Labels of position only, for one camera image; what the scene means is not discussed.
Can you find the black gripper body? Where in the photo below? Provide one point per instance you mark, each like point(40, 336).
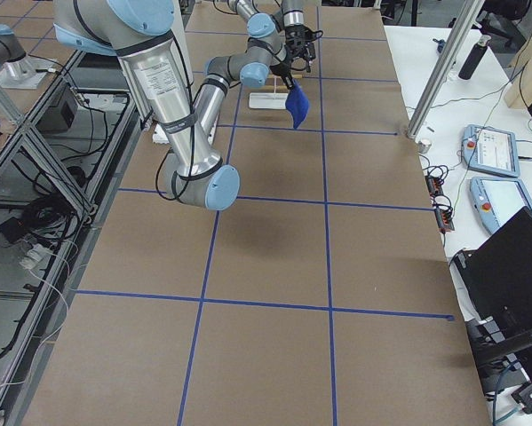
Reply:
point(281, 68)
point(296, 41)

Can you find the blue towel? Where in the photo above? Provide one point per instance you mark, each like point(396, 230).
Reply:
point(297, 106)

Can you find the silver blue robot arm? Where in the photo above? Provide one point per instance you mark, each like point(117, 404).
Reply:
point(288, 20)
point(140, 35)

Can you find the blue teach pendant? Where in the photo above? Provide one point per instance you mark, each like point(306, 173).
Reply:
point(498, 199)
point(490, 150)

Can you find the black box under frame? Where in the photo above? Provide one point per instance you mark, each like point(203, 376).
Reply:
point(60, 114)

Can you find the black monitor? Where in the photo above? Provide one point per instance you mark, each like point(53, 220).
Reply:
point(498, 278)

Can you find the black water bottle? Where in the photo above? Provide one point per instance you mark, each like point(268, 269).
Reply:
point(474, 58)

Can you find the small metal cup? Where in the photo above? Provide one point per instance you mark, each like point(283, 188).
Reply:
point(424, 145)

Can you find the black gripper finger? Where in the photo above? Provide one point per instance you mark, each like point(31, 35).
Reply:
point(290, 82)

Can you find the lower blue teach pendant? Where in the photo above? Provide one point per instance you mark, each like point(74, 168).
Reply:
point(498, 199)

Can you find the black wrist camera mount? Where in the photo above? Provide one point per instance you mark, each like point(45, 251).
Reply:
point(308, 54)

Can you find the aluminium frame post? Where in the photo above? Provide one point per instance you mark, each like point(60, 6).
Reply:
point(455, 40)

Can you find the upper blue teach pendant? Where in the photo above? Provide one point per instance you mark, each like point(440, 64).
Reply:
point(490, 150)

